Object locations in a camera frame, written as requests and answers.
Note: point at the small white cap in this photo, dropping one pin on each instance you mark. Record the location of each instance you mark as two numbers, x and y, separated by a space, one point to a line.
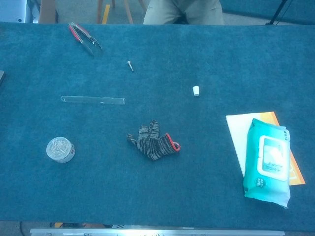
196 91

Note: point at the clear glass test tube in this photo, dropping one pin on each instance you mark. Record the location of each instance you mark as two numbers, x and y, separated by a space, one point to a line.
93 100

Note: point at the grey knitted glove red cuff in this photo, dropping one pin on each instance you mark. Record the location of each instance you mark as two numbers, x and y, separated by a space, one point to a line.
155 146

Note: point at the silver metal bolt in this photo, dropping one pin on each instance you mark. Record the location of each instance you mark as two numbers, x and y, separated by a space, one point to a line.
130 66

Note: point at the blue felt table cloth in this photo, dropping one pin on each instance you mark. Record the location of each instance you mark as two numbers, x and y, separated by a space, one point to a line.
157 196

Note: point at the orange and white booklet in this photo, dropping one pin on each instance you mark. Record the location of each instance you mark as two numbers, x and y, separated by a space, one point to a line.
238 132

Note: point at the clear round screw container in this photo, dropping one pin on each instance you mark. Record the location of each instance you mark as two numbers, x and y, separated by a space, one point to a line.
59 148

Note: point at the seated person beige trousers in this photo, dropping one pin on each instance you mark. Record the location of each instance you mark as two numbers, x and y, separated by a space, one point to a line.
162 12

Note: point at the wooden chair legs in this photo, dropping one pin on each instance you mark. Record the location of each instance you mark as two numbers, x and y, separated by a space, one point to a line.
99 12

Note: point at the teal wet wipes pack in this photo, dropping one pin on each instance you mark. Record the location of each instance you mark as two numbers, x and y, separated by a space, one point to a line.
265 186

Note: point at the brown wooden board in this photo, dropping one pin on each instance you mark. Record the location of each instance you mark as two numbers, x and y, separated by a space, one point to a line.
48 12

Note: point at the black tripod leg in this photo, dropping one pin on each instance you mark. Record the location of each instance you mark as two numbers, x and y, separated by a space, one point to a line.
276 13

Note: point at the dark flat device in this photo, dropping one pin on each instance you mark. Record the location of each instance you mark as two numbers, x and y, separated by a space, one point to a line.
1 77

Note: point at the silver metal cabinet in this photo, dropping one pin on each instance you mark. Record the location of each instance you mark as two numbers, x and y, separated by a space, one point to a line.
12 9

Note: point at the aluminium profile rail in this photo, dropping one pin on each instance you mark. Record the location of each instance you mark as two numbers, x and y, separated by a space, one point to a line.
157 232

